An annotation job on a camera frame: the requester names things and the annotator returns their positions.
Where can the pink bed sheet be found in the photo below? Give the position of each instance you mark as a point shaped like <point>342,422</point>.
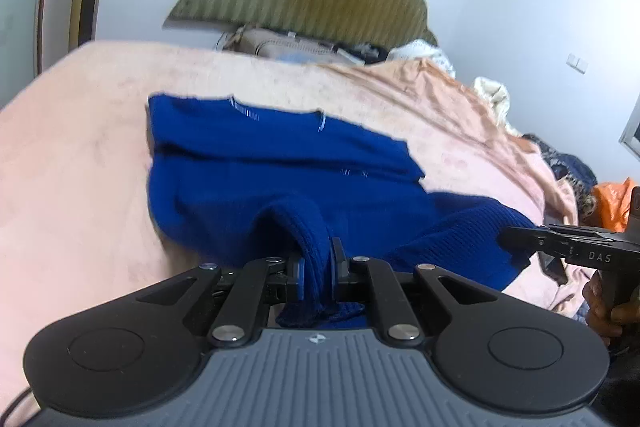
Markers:
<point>75,147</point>

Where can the dark cloth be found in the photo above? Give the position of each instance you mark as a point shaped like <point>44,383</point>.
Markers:
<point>362,52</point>

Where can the orange plastic bag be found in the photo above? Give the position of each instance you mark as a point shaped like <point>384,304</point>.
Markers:
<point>617,204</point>

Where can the white quilt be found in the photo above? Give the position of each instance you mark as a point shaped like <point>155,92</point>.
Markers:
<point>425,57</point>

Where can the person's right hand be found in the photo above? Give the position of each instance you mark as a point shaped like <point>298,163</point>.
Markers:
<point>597,304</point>

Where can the window frame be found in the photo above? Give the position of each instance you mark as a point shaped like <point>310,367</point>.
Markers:
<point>631,127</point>

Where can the blue beaded sweater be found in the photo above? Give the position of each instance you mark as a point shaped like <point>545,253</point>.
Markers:
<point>280,177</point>

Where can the cream crumpled cloth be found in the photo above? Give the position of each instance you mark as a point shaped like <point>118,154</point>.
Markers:
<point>495,99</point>

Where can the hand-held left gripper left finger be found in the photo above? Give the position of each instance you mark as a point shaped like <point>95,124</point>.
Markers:
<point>299,281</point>

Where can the white wall switch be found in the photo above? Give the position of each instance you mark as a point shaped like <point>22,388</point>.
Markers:
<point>576,63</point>

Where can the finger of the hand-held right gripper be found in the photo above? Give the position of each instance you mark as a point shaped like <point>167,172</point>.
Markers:
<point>525,239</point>

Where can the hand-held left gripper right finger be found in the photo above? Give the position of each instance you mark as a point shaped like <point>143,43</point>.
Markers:
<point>336,274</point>

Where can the peach blanket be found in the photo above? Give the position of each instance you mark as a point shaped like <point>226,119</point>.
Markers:
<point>465,122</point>

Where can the dark patterned clothes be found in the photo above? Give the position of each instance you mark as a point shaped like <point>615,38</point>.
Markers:
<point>565,172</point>

